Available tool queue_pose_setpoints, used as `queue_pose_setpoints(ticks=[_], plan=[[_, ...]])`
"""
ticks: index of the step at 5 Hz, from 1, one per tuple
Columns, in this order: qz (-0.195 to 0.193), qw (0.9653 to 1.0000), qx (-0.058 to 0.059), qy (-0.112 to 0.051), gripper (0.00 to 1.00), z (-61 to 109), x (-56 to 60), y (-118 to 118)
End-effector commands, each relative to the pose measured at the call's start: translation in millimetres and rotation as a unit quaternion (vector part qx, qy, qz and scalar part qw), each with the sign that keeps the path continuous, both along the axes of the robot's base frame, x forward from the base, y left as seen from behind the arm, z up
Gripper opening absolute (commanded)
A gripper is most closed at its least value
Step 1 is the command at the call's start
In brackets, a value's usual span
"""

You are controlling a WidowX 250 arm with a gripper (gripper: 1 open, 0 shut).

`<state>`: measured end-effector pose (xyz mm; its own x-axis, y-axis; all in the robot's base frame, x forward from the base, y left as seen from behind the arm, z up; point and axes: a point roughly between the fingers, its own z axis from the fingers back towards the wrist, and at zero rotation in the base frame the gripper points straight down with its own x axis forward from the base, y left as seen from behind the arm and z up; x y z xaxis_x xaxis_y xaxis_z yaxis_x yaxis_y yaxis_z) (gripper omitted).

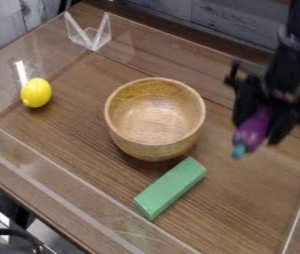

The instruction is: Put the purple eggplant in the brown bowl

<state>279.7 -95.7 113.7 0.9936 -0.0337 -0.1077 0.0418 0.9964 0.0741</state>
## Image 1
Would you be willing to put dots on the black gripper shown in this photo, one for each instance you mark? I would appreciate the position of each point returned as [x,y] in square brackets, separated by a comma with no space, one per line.
[277,88]

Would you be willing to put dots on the purple toy eggplant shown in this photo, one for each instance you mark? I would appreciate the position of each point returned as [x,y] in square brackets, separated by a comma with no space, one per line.
[251,131]

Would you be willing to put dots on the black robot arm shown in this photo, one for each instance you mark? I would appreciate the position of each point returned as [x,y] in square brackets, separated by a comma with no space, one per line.
[290,27]

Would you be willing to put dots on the brown wooden bowl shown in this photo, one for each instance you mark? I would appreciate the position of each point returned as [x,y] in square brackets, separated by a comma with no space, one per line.
[154,116]

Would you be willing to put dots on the green rectangular block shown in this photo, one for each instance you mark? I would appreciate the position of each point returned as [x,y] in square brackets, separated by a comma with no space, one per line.
[166,190]

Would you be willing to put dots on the clear acrylic tray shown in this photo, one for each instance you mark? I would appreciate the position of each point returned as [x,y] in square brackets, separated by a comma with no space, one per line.
[65,172]

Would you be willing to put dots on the yellow lemon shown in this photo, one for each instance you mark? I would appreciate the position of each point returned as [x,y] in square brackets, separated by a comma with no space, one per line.
[36,92]

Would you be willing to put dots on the clear acrylic corner bracket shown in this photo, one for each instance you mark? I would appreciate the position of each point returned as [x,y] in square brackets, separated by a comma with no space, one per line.
[89,38]

